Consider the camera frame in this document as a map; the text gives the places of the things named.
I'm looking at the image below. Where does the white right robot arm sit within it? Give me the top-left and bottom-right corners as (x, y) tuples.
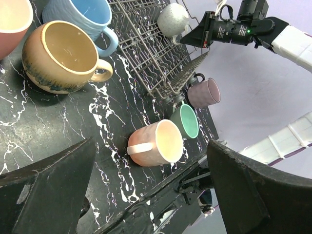
(183, 0), (312, 234)

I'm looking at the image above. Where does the white speckled ceramic mug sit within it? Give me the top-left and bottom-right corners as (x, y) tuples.
(157, 3), (189, 45)

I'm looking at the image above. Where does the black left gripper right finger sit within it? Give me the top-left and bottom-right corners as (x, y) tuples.
(206, 140), (312, 234)

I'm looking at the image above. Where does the lavender textured mug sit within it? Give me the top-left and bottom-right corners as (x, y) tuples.
(187, 73), (221, 109)

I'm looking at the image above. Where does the grey wire dish rack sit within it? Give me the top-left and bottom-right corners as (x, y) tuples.
(109, 0), (208, 102)

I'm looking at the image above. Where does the pink mug white interior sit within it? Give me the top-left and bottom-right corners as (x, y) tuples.
(0, 0), (34, 59)

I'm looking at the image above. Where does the peach pink mug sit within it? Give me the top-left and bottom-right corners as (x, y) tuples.
(127, 119), (184, 167)

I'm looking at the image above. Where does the tan glazed round mug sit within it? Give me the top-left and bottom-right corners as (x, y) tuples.
(21, 20), (113, 94)

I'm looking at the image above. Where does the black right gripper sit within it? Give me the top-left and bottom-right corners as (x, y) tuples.
(180, 11), (253, 48)

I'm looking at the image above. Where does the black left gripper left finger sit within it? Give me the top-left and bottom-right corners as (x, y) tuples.
(0, 138), (96, 234)

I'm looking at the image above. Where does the green teal mug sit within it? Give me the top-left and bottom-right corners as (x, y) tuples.
(170, 101), (199, 139)

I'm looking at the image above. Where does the light blue ribbed mug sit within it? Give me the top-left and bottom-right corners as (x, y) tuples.
(42, 0), (118, 57)

